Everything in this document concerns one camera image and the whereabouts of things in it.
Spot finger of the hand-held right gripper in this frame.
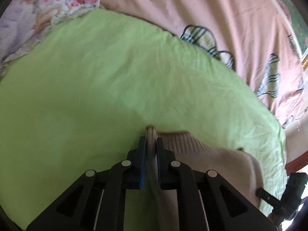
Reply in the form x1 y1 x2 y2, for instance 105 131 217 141
255 188 281 208

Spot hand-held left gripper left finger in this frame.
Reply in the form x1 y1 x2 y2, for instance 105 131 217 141
26 136 147 231

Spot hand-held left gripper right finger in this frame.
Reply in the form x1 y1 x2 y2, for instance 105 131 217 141
156 137 277 231

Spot beige knit sweater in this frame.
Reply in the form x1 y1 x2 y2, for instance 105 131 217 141
144 126 264 231

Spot light green bed sheet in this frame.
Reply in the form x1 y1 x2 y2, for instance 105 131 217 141
0 8 288 230

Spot pink heart print quilt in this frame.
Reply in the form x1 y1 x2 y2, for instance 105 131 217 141
79 0 306 128

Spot pastel floral blanket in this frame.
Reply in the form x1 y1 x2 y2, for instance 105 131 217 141
0 0 101 65

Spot wooden bed frame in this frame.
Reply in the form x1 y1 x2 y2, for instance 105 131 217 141
285 152 308 174

